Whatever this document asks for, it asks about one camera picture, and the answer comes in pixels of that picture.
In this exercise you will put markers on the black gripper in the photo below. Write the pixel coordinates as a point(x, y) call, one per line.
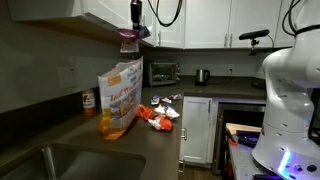
point(136, 7)

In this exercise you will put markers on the dark purple small packet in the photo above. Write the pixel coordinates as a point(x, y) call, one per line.
point(144, 32)

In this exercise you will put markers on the purple top small packet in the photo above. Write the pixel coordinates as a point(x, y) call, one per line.
point(128, 35)

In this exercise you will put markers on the orange white snack pack bag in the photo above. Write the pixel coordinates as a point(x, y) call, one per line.
point(121, 100)

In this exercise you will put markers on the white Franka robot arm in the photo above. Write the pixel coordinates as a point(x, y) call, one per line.
point(290, 100)

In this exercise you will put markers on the white upper cabinet door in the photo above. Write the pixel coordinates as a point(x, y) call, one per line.
point(287, 41)
point(255, 16)
point(170, 36)
point(208, 23)

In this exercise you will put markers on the white cabinet door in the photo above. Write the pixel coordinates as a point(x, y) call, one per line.
point(287, 41)
point(208, 23)
point(196, 133)
point(170, 36)
point(255, 16)

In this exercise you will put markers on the silver toaster oven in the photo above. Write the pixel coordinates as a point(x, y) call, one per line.
point(163, 74)

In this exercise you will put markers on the steel electric kettle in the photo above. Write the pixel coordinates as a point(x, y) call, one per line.
point(201, 77)

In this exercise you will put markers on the white lower cabinet door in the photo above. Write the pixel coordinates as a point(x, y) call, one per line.
point(196, 133)

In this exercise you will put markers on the black built-in dishwasher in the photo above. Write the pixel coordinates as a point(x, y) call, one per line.
point(240, 115)

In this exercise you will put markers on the stainless steel sink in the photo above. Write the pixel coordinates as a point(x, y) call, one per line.
point(100, 166)

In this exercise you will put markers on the wooden board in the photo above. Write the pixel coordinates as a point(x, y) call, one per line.
point(243, 127)

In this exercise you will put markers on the black clamp with orange tip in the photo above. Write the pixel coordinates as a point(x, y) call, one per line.
point(240, 140)

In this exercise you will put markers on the chrome faucet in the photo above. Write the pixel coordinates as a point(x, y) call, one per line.
point(49, 163)

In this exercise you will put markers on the grey perforated robot table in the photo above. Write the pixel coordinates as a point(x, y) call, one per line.
point(241, 163)

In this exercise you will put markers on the grey wall switch plate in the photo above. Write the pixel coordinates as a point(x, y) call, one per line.
point(67, 77)

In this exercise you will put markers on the small white wall outlet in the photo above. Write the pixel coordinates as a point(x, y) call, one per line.
point(231, 68)

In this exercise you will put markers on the black stereo camera on stand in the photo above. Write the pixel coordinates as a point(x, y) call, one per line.
point(255, 34)

